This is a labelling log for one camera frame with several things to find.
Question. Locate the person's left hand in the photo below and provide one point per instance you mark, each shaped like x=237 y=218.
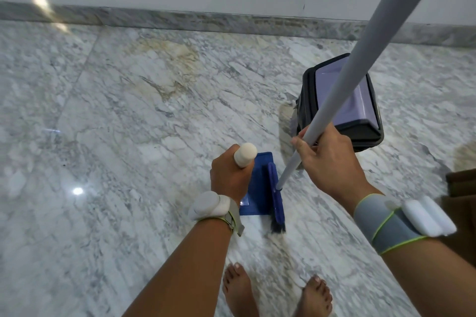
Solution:
x=226 y=175

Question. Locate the person's right hand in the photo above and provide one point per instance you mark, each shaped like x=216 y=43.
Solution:
x=336 y=168

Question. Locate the person's right thumb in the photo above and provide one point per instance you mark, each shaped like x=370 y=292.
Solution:
x=302 y=149

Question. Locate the person's left fingers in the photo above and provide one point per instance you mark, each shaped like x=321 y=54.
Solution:
x=224 y=155

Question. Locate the person's right forearm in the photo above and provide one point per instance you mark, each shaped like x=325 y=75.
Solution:
x=431 y=279

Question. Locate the person's left forearm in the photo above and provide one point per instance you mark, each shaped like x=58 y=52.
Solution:
x=189 y=272

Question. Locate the black bin with purple lid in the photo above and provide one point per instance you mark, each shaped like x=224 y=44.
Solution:
x=357 y=108

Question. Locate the grey wristband with white tracker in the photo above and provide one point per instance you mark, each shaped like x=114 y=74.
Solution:
x=398 y=222

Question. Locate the person's left foot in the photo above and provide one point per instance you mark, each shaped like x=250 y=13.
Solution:
x=240 y=290

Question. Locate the person's foot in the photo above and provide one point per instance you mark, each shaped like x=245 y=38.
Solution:
x=240 y=290
x=316 y=298

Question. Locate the grey marble baseboard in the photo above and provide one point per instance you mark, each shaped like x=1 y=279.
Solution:
x=186 y=20

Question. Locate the person's right foot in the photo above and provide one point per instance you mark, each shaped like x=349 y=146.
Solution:
x=316 y=298

